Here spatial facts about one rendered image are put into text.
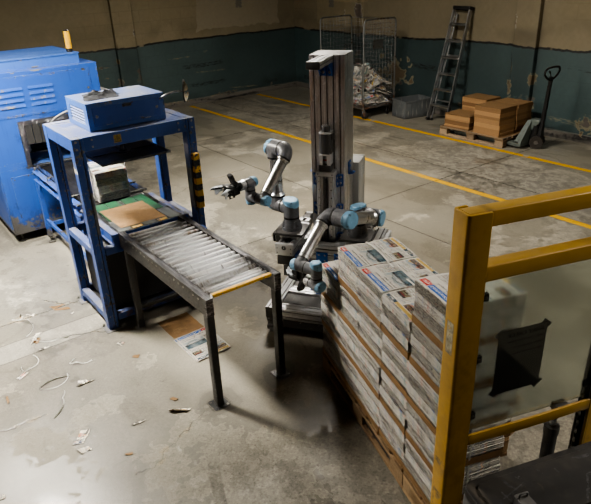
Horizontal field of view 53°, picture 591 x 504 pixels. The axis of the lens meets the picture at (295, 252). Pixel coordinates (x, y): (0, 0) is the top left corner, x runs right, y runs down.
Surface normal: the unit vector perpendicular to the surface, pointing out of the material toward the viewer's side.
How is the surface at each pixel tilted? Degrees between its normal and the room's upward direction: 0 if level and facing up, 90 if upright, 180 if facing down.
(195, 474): 0
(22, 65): 90
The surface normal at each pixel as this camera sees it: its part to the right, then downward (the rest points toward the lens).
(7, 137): 0.60, 0.33
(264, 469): -0.04, -0.90
